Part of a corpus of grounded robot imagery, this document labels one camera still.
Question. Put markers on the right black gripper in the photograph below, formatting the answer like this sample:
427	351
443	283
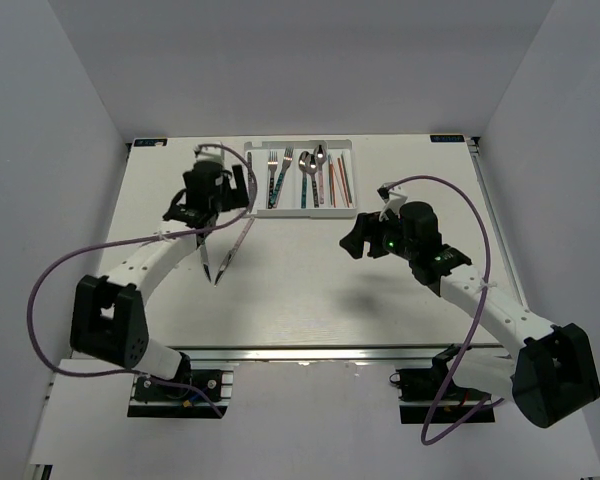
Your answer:
367	228

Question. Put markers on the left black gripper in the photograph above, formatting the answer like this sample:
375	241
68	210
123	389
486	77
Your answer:
236	197

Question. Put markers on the dark handled knife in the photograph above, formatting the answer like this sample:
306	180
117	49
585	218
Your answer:
252	181

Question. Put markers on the pink handled knife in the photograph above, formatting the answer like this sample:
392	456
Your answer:
233	251

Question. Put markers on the dark handled fork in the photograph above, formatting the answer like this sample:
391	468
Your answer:
272	164

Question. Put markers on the green handled fork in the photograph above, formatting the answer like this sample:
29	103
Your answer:
285	165

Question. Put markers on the green handled spoon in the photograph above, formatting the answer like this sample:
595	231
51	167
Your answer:
303	157

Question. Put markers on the green handled knife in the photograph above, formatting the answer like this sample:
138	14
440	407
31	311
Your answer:
202	249

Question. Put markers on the dark handled spoon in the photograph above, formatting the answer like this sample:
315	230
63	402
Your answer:
312	169

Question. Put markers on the orange chopstick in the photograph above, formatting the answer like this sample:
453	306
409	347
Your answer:
332	185
344	180

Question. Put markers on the pink handled spoon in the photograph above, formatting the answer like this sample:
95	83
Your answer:
320	157

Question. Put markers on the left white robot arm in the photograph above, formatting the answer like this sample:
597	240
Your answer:
109	320

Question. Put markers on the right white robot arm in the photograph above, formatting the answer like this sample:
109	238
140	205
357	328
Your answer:
549	371

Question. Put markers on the white divided utensil tray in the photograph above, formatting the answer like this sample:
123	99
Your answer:
289	203

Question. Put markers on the left blue corner sticker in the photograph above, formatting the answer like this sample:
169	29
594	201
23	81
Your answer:
150	142

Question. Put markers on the blue corner sticker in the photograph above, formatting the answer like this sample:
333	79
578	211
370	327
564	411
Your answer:
444	138
150	142

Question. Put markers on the right blue corner sticker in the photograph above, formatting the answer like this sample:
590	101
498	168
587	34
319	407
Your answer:
444	138

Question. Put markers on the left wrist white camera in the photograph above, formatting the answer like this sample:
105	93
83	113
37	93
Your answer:
212	153

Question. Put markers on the wrist white camera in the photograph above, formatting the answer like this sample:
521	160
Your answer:
212	153
394	198

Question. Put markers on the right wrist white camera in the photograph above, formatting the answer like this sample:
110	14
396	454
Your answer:
394	198

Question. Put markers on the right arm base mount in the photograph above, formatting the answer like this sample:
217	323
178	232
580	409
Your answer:
430	390

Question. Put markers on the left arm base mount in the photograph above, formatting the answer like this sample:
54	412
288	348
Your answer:
208	395

